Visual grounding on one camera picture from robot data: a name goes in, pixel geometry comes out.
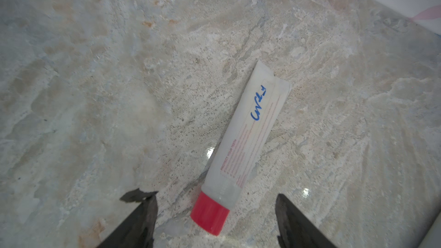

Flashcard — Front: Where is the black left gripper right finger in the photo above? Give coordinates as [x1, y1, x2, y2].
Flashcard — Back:
[275, 194, 336, 248]

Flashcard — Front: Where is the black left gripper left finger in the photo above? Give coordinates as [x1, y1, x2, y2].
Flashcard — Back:
[98, 189, 158, 248]

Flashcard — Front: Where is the white tube pink cap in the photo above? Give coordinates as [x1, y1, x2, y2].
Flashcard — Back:
[191, 62, 291, 236]

